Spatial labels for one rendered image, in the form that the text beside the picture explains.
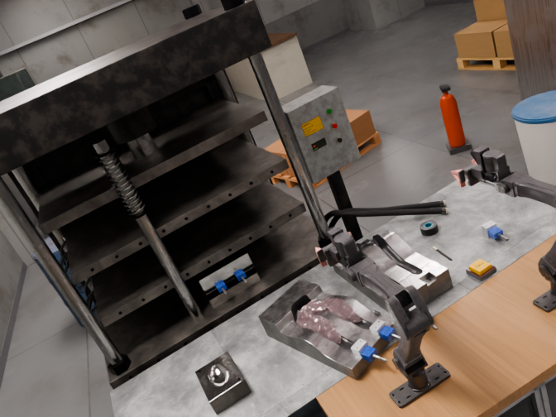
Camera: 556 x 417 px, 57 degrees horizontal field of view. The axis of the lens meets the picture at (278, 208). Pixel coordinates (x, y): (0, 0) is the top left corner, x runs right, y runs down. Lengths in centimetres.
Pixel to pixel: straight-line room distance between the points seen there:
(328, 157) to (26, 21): 924
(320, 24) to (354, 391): 1106
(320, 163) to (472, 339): 119
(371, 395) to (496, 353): 43
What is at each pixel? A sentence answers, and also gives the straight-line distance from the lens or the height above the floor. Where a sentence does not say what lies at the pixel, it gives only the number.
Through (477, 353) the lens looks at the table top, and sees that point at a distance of 187.
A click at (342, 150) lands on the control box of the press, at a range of 269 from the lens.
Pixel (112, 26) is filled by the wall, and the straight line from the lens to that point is 1133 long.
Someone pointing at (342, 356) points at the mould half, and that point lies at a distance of 191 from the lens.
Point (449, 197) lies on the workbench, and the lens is 271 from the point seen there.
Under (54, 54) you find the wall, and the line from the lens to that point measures 1132.
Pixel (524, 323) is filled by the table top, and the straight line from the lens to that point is 195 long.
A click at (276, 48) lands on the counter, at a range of 903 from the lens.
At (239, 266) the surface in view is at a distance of 254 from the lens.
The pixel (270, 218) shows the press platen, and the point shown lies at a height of 104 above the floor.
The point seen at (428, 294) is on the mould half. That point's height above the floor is 83.
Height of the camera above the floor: 213
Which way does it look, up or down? 25 degrees down
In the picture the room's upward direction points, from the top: 23 degrees counter-clockwise
